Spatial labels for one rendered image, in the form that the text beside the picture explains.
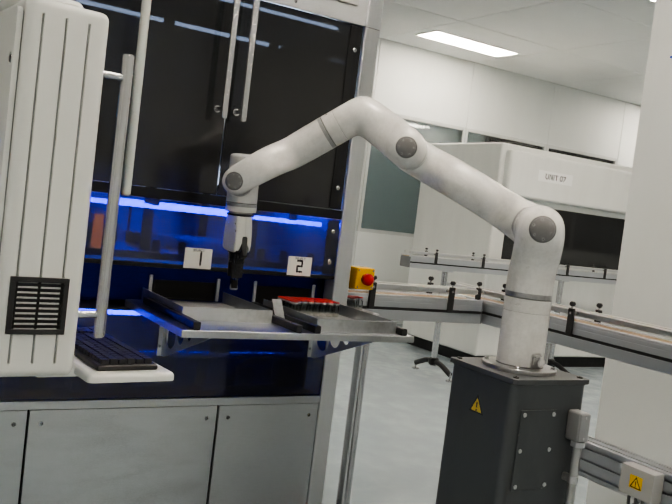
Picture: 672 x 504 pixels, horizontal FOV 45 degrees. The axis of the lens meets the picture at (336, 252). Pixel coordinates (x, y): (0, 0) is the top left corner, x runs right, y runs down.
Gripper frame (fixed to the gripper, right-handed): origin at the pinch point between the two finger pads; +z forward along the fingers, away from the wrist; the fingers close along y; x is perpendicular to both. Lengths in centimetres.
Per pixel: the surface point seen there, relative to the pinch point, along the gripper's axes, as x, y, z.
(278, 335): 5.6, 20.5, 13.6
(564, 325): 120, 3, 15
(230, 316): -2.7, 7.0, 11.6
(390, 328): 42.2, 15.8, 12.8
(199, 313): -11.6, 7.5, 10.8
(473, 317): 112, -37, 21
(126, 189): -28.6, -11.6, -18.8
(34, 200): -58, 38, -18
